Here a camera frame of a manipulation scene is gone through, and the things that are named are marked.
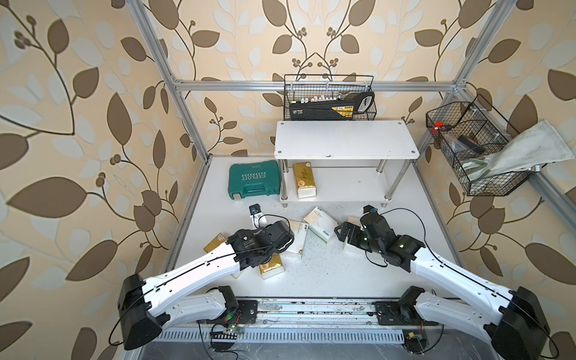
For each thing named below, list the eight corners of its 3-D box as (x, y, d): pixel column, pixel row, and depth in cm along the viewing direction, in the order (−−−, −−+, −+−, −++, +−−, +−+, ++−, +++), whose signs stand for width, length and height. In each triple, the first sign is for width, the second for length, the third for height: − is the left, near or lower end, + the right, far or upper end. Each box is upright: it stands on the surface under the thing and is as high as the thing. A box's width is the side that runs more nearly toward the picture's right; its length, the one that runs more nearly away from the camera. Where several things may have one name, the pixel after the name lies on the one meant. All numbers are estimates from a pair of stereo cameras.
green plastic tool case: (226, 199, 106) (223, 191, 101) (234, 169, 119) (231, 160, 114) (279, 199, 106) (278, 191, 101) (280, 169, 119) (280, 160, 114)
